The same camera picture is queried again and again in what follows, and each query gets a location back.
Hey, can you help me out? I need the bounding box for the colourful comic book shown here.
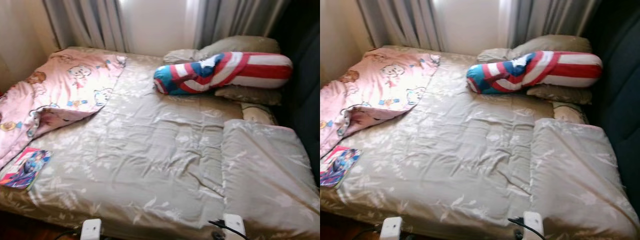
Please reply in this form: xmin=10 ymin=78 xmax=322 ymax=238
xmin=0 ymin=147 xmax=52 ymax=191
xmin=320 ymin=146 xmax=362 ymax=189

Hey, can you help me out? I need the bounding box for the folded beige floral quilt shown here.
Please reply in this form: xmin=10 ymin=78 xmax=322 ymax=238
xmin=221 ymin=119 xmax=321 ymax=240
xmin=530 ymin=117 xmax=640 ymax=240

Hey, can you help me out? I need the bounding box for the beige floral bedspread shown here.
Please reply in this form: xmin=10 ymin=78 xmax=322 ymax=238
xmin=320 ymin=45 xmax=640 ymax=240
xmin=0 ymin=46 xmax=321 ymax=240

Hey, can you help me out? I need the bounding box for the white floral pillow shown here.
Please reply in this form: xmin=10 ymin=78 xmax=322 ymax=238
xmin=241 ymin=102 xmax=277 ymax=126
xmin=552 ymin=101 xmax=588 ymax=125

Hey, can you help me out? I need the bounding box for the olive beige pillow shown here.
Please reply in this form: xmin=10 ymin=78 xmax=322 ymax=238
xmin=525 ymin=84 xmax=593 ymax=106
xmin=215 ymin=85 xmax=283 ymax=107
xmin=200 ymin=36 xmax=282 ymax=58
xmin=510 ymin=34 xmax=593 ymax=58

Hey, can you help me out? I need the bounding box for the pink cartoon print blanket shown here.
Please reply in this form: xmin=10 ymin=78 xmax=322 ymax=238
xmin=0 ymin=47 xmax=127 ymax=168
xmin=320 ymin=47 xmax=441 ymax=158

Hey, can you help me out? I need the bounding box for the grey pleated curtain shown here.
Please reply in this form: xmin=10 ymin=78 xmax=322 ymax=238
xmin=356 ymin=0 xmax=446 ymax=51
xmin=507 ymin=0 xmax=601 ymax=48
xmin=192 ymin=0 xmax=291 ymax=51
xmin=42 ymin=0 xmax=131 ymax=53

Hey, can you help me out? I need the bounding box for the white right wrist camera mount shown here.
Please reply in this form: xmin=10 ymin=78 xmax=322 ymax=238
xmin=223 ymin=214 xmax=247 ymax=240
xmin=522 ymin=211 xmax=545 ymax=240

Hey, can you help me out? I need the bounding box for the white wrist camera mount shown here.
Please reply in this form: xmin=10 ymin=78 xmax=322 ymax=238
xmin=522 ymin=211 xmax=545 ymax=240
xmin=223 ymin=214 xmax=247 ymax=240
xmin=379 ymin=216 xmax=403 ymax=240
xmin=80 ymin=218 xmax=103 ymax=240

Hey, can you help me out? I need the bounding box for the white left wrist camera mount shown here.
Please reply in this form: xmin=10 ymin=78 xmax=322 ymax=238
xmin=379 ymin=216 xmax=403 ymax=240
xmin=80 ymin=218 xmax=103 ymax=240

